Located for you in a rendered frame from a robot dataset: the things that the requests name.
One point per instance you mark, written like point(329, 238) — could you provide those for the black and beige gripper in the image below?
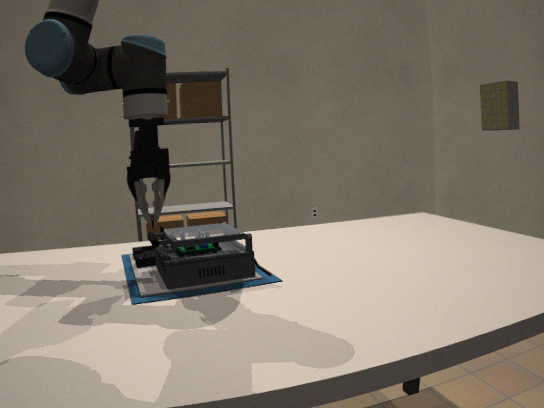
point(149, 164)

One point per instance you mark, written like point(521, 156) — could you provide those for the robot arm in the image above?
point(58, 47)

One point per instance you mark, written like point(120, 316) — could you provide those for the green circuit board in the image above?
point(196, 248)

